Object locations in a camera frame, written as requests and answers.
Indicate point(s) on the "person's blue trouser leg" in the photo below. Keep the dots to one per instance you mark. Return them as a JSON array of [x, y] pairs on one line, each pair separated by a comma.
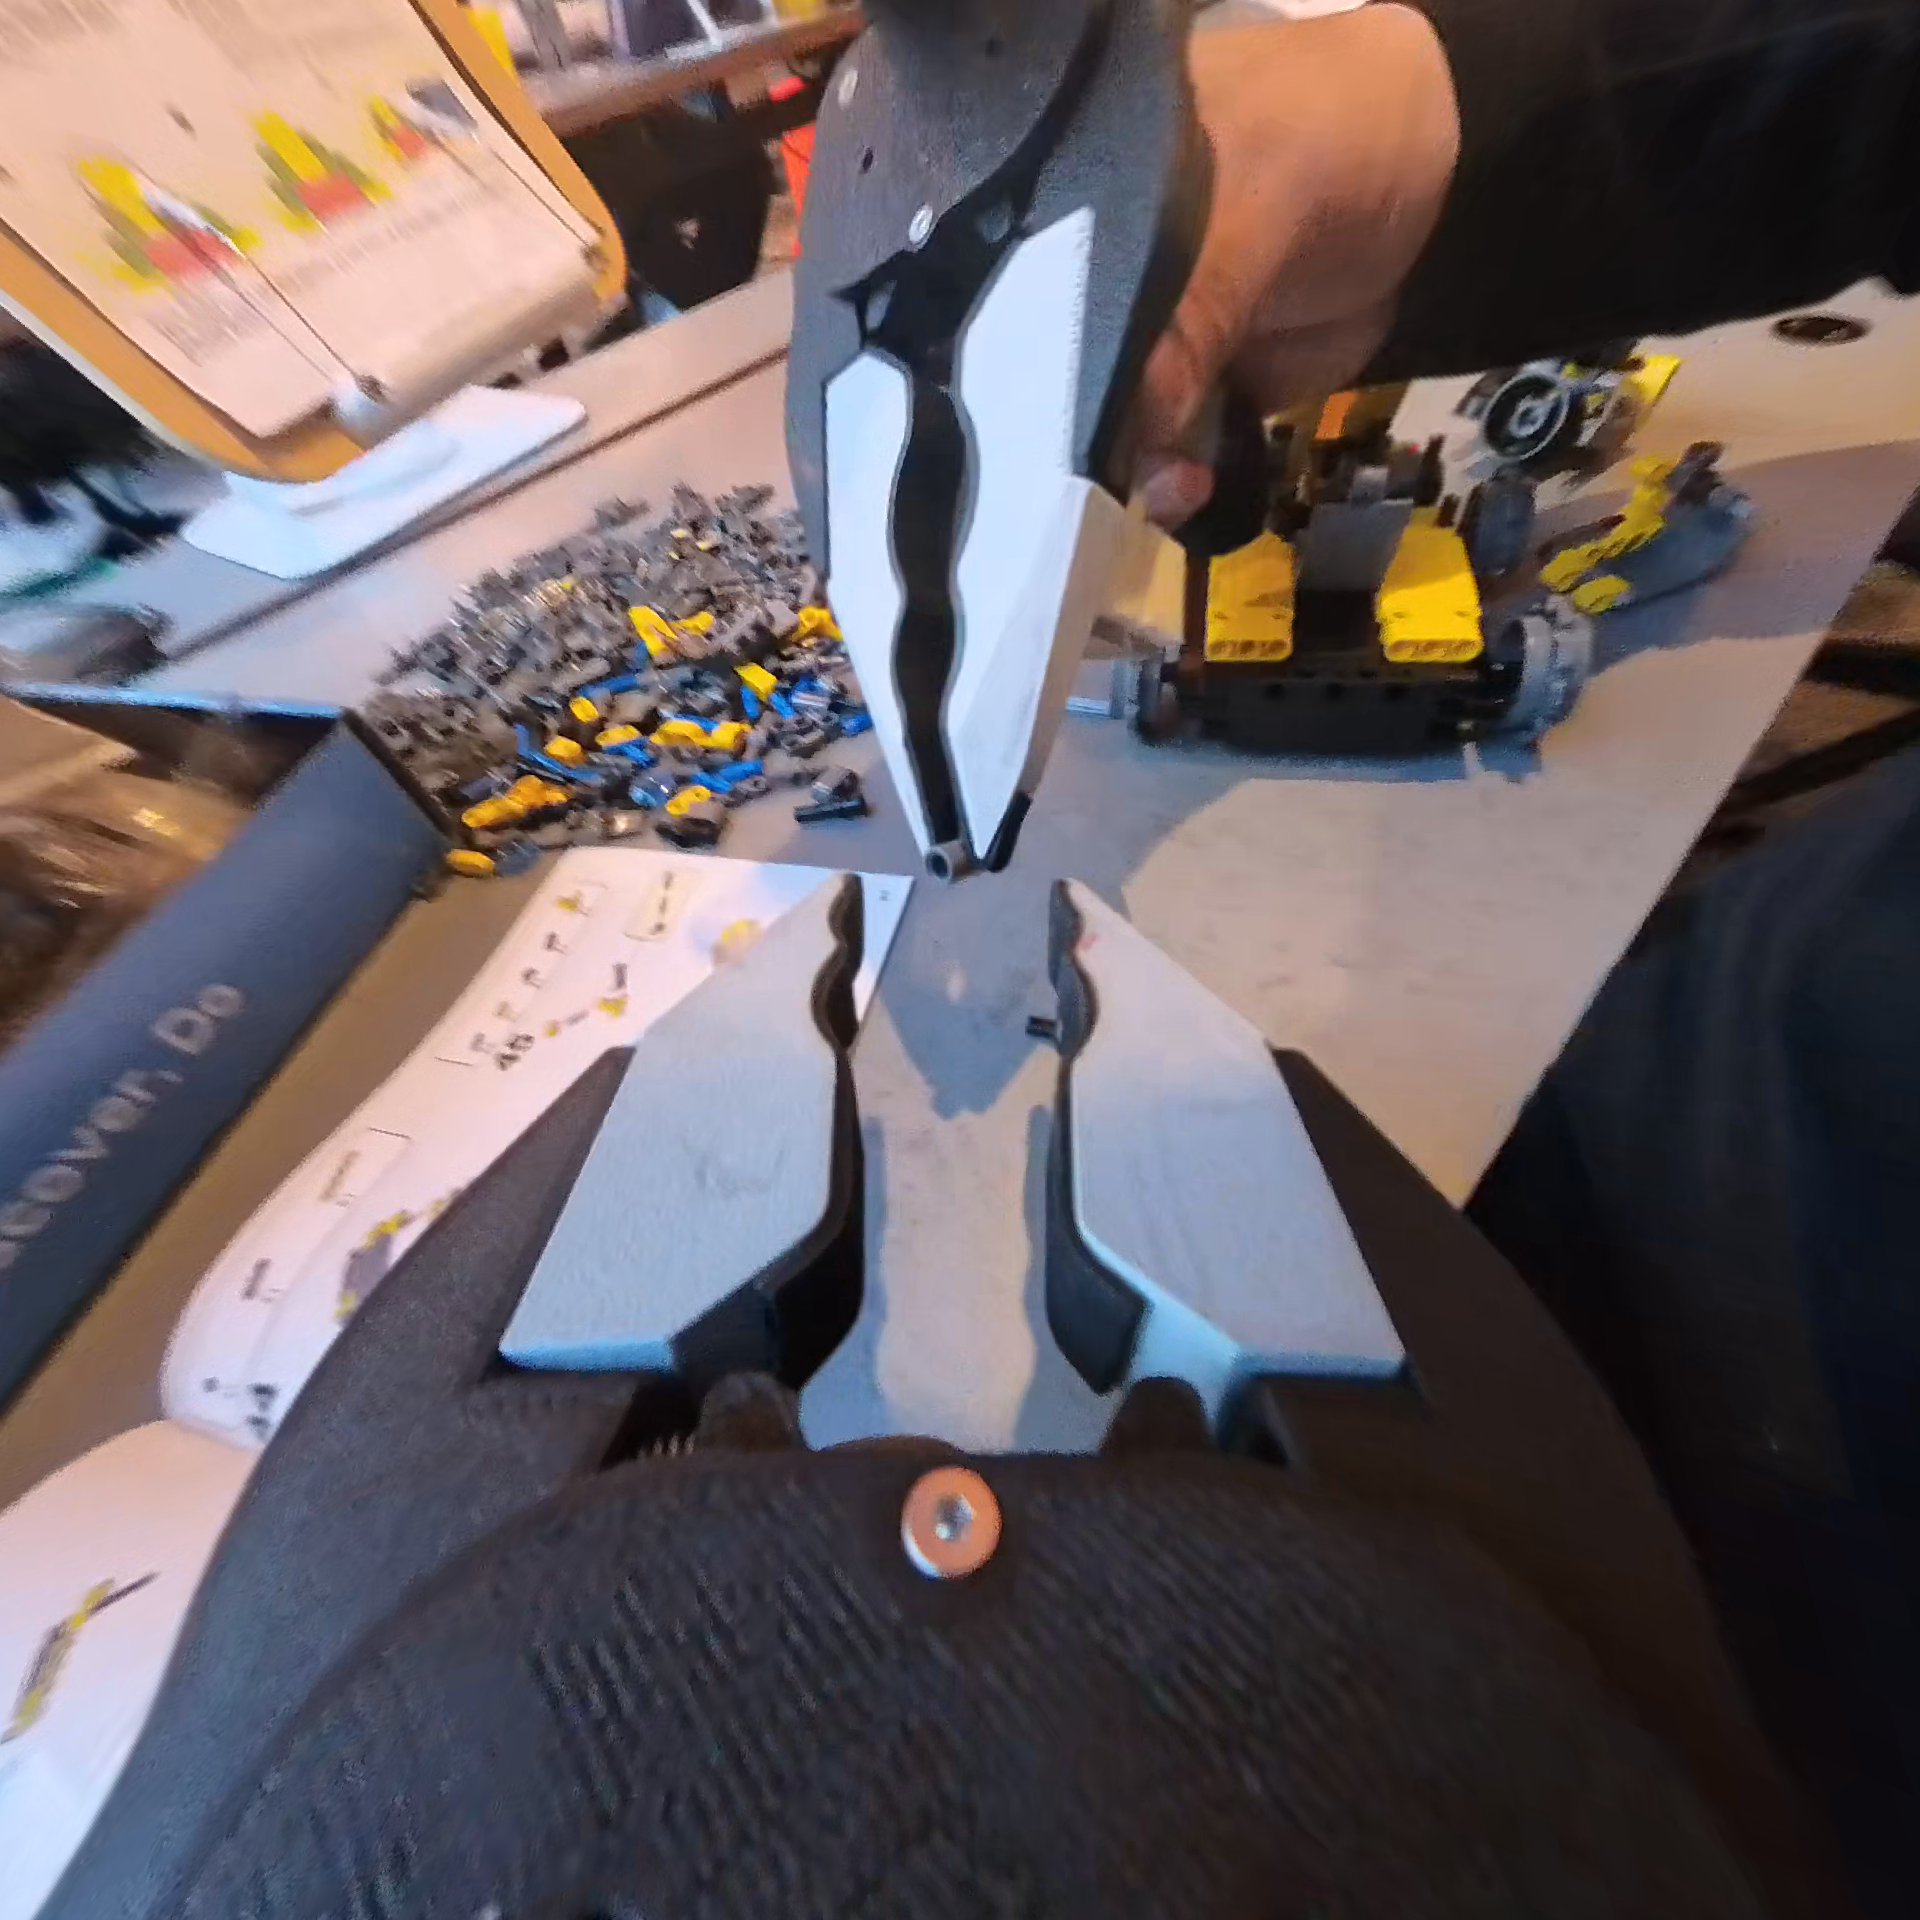
[[1724, 1200]]

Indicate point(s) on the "grey bush piece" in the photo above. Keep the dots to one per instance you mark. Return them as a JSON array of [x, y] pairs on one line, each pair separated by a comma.
[[950, 863]]

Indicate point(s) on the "instruction booklet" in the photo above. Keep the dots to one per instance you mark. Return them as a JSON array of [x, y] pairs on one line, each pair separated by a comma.
[[494, 1050]]

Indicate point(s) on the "black desk grommet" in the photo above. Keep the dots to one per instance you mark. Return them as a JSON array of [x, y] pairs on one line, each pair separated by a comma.
[[1819, 329]]

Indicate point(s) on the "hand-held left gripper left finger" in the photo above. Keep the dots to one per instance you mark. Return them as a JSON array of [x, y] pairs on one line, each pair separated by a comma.
[[692, 1184]]

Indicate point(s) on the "pile of loose brick parts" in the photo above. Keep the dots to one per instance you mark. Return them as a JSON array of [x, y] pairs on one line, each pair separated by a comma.
[[629, 674]]

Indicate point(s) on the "white clipboard stand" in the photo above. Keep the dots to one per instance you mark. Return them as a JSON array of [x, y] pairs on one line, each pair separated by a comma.
[[390, 480]]

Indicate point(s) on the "person's right forearm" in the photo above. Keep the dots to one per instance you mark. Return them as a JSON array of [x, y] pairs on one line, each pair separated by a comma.
[[1652, 150]]

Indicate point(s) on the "open blue cardboard box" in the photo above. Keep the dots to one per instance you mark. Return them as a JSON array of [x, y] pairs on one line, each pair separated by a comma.
[[182, 1021]]

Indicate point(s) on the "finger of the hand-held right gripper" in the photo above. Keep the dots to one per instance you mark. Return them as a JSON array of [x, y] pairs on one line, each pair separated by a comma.
[[863, 570], [1037, 495]]

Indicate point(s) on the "shelf of coloured storage bins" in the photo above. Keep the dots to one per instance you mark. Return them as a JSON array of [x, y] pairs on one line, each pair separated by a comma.
[[675, 61]]

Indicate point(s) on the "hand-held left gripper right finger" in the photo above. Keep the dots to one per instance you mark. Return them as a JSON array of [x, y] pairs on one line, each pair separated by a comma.
[[1215, 1200]]

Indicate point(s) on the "person's right hand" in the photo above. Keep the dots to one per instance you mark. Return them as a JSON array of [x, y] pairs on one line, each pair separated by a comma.
[[1306, 211]]

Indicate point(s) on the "yellow grey brick vehicle model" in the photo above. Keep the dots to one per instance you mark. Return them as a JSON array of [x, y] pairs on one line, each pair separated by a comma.
[[1350, 616]]

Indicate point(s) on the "clipboard with instruction sheet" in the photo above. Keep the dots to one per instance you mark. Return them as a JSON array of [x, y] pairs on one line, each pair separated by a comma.
[[270, 194]]

